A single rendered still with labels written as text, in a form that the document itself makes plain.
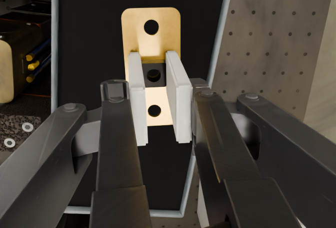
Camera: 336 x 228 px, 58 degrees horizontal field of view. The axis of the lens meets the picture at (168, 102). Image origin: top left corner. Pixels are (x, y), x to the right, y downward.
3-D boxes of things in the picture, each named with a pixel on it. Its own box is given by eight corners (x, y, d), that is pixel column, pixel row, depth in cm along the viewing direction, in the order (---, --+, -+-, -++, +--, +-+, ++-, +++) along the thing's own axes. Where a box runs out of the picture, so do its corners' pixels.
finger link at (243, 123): (198, 116, 12) (269, 113, 13) (182, 78, 17) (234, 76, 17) (197, 148, 13) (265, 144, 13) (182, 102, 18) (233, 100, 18)
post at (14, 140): (67, 39, 70) (-7, 113, 33) (89, 42, 70) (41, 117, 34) (67, 60, 71) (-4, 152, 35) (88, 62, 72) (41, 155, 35)
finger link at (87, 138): (133, 153, 13) (60, 158, 12) (131, 105, 17) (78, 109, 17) (130, 121, 12) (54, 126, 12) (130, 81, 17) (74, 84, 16)
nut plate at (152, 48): (120, 8, 19) (120, 10, 18) (179, 6, 20) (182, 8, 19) (129, 125, 23) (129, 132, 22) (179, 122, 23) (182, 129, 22)
